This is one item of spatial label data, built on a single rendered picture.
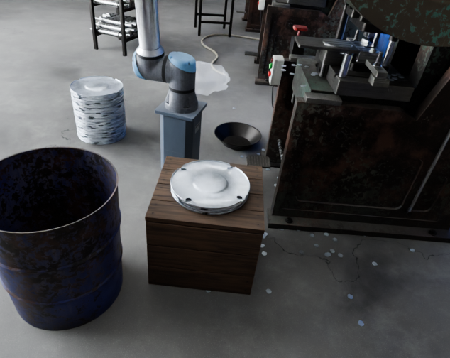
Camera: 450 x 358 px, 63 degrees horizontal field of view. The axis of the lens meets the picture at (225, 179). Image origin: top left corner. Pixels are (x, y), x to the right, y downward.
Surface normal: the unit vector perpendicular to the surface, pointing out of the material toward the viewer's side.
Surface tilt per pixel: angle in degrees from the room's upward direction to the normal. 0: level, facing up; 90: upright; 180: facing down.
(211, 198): 0
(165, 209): 0
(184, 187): 0
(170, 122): 90
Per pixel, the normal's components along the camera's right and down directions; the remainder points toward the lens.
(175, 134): -0.29, 0.54
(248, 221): 0.09, -0.80
